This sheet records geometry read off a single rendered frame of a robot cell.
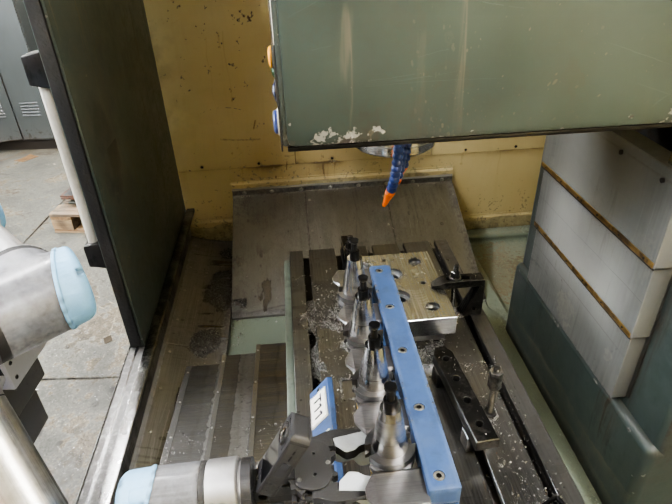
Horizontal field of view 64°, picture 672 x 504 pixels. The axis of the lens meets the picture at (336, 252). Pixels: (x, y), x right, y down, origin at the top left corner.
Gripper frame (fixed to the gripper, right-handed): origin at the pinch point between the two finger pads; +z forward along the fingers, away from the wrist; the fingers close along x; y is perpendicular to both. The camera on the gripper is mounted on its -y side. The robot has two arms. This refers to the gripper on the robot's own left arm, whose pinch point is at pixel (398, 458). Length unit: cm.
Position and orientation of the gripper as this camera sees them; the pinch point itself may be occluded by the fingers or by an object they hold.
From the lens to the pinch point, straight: 74.1
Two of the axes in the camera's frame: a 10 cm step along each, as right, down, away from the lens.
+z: 9.9, -1.0, 0.5
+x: 1.0, 5.4, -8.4
